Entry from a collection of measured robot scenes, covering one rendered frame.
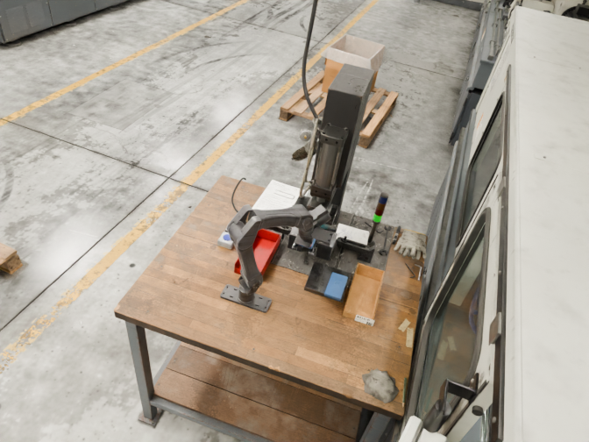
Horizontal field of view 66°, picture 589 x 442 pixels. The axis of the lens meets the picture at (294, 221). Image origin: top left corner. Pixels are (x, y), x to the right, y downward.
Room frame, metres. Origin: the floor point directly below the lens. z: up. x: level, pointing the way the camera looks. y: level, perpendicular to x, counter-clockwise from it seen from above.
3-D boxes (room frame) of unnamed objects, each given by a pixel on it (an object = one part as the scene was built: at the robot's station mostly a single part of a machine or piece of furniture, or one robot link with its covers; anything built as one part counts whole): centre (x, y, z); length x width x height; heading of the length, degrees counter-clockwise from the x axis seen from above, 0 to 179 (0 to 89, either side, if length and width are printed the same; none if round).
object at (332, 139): (1.52, -0.09, 1.37); 0.11 x 0.09 x 0.30; 78
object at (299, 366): (1.37, -0.02, 0.45); 1.12 x 0.99 x 0.90; 78
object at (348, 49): (5.05, -0.37, 0.40); 0.67 x 0.60 x 0.50; 160
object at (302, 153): (1.82, -0.03, 1.25); 0.19 x 0.07 x 0.19; 78
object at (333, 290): (1.28, -0.22, 0.93); 0.15 x 0.07 x 0.03; 168
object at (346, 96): (1.64, -0.12, 1.44); 0.17 x 0.13 x 0.42; 168
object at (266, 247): (1.39, 0.13, 0.93); 0.25 x 0.12 x 0.06; 168
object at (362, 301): (1.26, -0.34, 0.93); 0.25 x 0.13 x 0.08; 168
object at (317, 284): (1.31, -0.18, 0.91); 0.17 x 0.16 x 0.02; 78
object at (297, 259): (1.59, -0.14, 0.88); 0.65 x 0.50 x 0.03; 78
